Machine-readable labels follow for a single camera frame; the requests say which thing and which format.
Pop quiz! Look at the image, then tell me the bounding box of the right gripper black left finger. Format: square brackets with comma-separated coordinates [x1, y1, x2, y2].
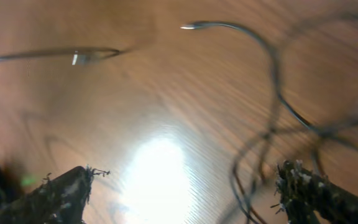
[0, 166, 109, 224]

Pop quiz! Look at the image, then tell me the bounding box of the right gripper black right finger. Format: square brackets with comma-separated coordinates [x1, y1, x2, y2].
[275, 161, 358, 224]

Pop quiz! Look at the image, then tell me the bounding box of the black cable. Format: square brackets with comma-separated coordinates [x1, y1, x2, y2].
[180, 12, 358, 224]
[0, 46, 121, 66]

